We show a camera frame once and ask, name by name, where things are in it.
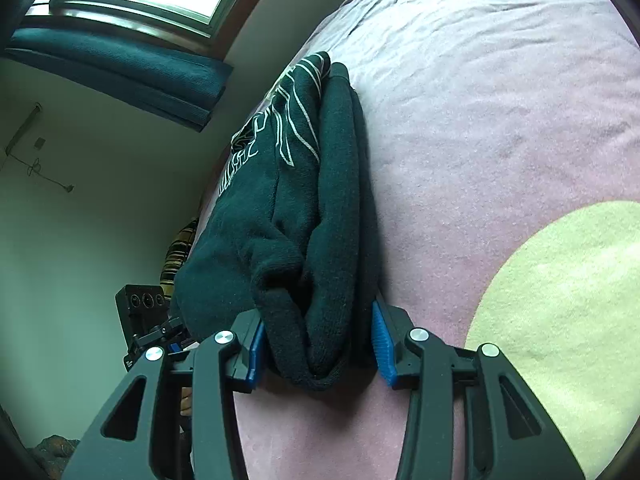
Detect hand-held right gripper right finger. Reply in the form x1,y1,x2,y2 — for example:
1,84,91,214
371,300,586,480

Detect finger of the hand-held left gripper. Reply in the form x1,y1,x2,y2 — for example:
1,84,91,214
131,316,195,361

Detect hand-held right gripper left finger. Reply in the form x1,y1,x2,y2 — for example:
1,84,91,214
62,308,266,480

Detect dark green printed sweatshirt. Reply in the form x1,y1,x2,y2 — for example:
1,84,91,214
172,51,381,392

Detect striped black yellow pillow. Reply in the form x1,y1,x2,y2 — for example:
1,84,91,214
159,217,200,301

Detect brown patterned cloth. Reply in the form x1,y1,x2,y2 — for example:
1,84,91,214
27,435,81,480

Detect teal curtain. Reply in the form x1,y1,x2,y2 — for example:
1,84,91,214
5,27,235,133

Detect pink bed sheet green dots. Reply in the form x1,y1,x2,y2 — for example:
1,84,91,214
190,0,636,480

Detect dark wall cable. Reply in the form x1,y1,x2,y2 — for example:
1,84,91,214
0,145,76,195

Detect white wall conduit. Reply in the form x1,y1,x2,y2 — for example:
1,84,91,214
5,103,43,156

